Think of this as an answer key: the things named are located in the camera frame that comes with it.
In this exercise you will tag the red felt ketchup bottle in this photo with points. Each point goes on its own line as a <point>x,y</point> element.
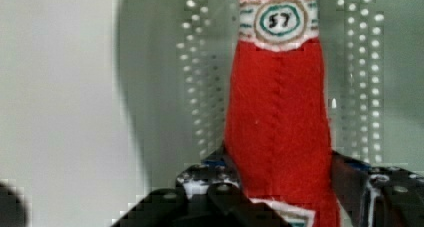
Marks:
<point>277,131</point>

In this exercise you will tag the pale green strainer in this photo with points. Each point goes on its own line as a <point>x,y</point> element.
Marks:
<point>174,64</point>

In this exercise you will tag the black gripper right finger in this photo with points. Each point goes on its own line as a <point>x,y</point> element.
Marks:
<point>378,196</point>

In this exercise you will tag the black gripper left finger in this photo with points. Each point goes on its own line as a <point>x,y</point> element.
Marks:
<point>207,194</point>

